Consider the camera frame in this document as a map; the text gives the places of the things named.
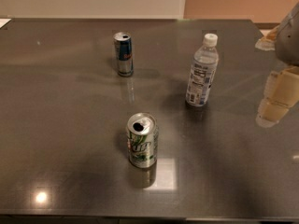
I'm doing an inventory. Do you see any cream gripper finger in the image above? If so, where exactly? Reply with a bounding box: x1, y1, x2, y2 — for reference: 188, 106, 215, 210
256, 66, 299, 128
255, 26, 278, 51

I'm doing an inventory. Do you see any blue silver redbull can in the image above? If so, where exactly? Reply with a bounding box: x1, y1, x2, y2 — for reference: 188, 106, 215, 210
113, 32, 134, 77

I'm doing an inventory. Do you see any clear plastic water bottle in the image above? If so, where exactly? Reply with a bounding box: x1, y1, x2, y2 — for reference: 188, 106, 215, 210
185, 34, 219, 107

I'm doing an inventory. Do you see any green white soda can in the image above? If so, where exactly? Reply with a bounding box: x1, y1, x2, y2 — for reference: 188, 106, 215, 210
126, 113, 159, 169

